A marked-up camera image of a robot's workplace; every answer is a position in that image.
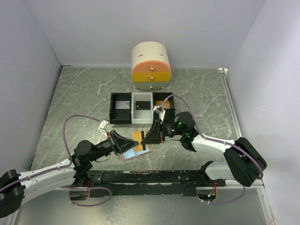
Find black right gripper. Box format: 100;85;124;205
140;119;185;145

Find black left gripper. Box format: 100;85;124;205
89;129;139;161

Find orange leather card holder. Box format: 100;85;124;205
121;145;152;162

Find gold card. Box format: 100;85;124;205
155;100;173;109
132;131;147;153

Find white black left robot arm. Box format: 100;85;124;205
0;130;139;218

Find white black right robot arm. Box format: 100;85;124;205
141;112;267;187

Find gold card in tray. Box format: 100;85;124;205
155;100;173;109

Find black card in tray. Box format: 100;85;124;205
135;101;151;110

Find white card in tray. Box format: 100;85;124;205
115;101;131;110

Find three-compartment black white tray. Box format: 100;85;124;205
109;92;173;125

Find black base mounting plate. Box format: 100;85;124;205
59;170;227;197

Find round cream drawer cabinet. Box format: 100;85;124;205
131;41;172;90

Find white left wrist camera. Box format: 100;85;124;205
98;120;110;137

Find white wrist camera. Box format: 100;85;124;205
98;120;110;137
152;105;165;122

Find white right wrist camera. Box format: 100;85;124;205
152;105;165;122

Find aluminium rail front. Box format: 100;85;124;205
16;170;265;190

